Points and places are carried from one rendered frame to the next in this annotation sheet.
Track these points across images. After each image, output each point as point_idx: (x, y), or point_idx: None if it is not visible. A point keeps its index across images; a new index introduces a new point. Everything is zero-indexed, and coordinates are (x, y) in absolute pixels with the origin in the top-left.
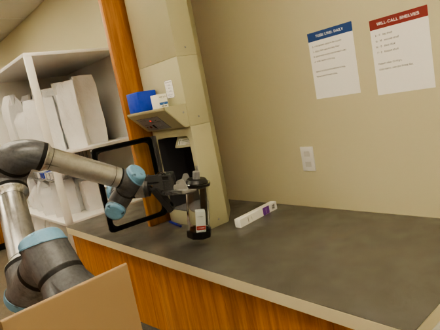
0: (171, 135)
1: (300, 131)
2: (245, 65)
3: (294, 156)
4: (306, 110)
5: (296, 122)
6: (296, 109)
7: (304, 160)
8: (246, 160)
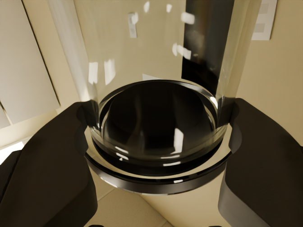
0: None
1: (260, 65)
2: None
3: (293, 21)
4: (239, 89)
5: (262, 79)
6: (254, 94)
7: (268, 15)
8: None
